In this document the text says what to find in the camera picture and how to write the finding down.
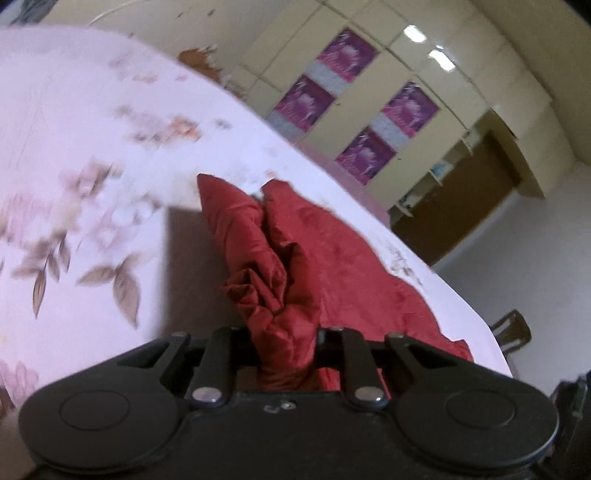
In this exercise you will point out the red puffer jacket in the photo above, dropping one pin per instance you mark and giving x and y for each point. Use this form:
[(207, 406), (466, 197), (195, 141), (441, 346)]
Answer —
[(332, 258)]

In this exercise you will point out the purple wall poster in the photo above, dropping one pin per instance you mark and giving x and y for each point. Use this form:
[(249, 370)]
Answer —
[(411, 108), (346, 55), (367, 154), (302, 104)]

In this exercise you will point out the wooden chair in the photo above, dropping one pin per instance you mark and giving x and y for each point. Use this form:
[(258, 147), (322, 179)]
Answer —
[(510, 330)]

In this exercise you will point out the grey patterned curtain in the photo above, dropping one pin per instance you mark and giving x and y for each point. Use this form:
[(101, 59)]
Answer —
[(32, 4)]

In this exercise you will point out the cream bed headboard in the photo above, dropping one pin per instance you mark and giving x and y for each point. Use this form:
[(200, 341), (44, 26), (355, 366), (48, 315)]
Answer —
[(161, 23)]

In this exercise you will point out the brown wooden door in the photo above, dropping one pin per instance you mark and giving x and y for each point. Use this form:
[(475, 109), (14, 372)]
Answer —
[(461, 207)]

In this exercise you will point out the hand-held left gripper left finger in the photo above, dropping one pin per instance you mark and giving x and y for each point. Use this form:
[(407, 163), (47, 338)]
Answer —
[(226, 346)]

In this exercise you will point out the cream corner shelf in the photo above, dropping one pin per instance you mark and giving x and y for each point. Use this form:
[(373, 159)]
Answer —
[(434, 177)]

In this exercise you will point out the cream wardrobe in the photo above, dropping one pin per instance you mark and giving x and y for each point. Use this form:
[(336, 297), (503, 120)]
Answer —
[(461, 69)]

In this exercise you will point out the bed with floral sheet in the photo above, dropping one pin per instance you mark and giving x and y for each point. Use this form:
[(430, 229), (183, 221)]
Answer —
[(69, 115)]

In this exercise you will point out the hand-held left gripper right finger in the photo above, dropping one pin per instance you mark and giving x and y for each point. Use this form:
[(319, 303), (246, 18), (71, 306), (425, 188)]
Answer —
[(344, 346)]

